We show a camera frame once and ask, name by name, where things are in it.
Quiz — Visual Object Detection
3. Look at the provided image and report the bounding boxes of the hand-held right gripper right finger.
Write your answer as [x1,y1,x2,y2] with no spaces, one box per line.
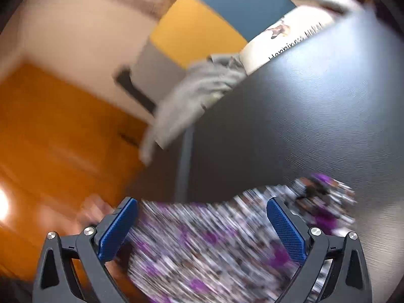
[267,196,374,303]

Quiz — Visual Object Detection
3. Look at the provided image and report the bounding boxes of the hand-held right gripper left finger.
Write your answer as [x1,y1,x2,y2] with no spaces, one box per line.
[32,196,139,303]

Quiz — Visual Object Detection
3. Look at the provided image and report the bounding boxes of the leopard print purple flowered garment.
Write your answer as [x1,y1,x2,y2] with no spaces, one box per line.
[117,173,357,303]

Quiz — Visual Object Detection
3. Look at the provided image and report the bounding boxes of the grey garment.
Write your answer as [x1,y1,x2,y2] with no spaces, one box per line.
[139,54,248,166]

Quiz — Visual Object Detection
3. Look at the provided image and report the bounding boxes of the white printed pillow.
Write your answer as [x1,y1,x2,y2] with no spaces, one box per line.
[240,6,337,76]

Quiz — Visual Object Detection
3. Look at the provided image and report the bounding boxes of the grey yellow blue sofa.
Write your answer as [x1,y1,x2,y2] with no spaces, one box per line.
[131,0,367,79]

